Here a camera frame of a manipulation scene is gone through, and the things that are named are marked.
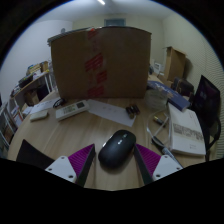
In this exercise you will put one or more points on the black mouse pad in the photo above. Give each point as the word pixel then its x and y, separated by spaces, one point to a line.
pixel 31 154

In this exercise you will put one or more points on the wall window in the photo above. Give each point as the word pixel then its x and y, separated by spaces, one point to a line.
pixel 115 22

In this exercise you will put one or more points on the white remote control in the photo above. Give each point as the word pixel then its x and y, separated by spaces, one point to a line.
pixel 71 110

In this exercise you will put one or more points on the dark batteries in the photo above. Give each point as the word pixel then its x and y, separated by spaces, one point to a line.
pixel 132 111

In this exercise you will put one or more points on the clear plastic container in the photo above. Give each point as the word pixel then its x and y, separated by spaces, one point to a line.
pixel 156 98

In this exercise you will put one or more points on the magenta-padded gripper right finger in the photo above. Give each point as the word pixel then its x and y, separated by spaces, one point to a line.
pixel 165 165

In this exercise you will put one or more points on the white book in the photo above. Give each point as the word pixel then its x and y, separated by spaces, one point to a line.
pixel 186 131

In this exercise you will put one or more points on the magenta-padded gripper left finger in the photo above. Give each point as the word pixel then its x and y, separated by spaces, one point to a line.
pixel 60 166

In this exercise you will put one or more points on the large brown cardboard box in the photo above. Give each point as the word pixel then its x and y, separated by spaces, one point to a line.
pixel 100 63

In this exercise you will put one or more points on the black marker pen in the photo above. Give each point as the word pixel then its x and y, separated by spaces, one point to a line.
pixel 159 143

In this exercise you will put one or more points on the blue book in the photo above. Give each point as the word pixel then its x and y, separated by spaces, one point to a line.
pixel 173 95

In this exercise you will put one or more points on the small brown cardboard box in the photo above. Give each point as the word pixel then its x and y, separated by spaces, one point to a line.
pixel 175 63

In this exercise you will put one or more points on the black office chair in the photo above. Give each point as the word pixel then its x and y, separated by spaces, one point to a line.
pixel 206 103

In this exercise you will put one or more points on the black computer mouse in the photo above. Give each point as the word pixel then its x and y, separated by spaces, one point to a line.
pixel 116 148

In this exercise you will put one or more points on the small white flat device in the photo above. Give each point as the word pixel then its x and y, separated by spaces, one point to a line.
pixel 39 115

